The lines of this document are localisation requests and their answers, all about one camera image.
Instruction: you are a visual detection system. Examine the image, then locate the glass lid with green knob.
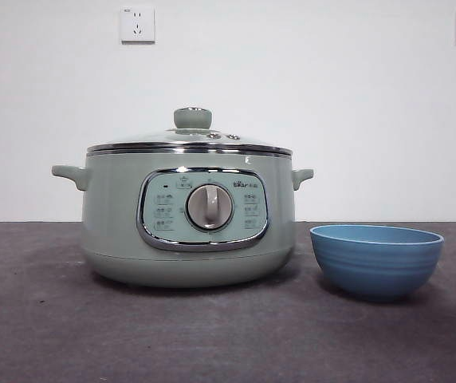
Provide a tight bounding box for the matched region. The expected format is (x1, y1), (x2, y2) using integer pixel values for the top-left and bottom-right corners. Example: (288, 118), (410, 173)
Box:
(86, 106), (293, 156)

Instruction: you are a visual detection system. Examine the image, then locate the blue ribbed bowl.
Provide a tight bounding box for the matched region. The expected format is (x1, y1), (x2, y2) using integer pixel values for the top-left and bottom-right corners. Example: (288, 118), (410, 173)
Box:
(309, 223), (446, 302)

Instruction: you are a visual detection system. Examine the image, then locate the pale green electric steamer pot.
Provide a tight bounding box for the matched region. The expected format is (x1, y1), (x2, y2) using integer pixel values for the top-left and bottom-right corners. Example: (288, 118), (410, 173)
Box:
(51, 149), (316, 288)

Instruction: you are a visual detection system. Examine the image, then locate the white wall socket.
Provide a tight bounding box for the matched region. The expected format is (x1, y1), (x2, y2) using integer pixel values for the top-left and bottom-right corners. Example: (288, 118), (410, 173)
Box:
(120, 6), (157, 44)

